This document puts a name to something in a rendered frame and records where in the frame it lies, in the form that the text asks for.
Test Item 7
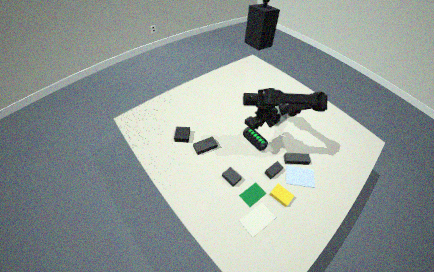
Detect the green flat rectangular block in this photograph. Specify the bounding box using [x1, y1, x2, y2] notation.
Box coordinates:
[239, 183, 266, 207]

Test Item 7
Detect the yellow rectangular block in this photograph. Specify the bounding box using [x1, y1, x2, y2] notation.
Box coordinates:
[269, 184, 295, 207]

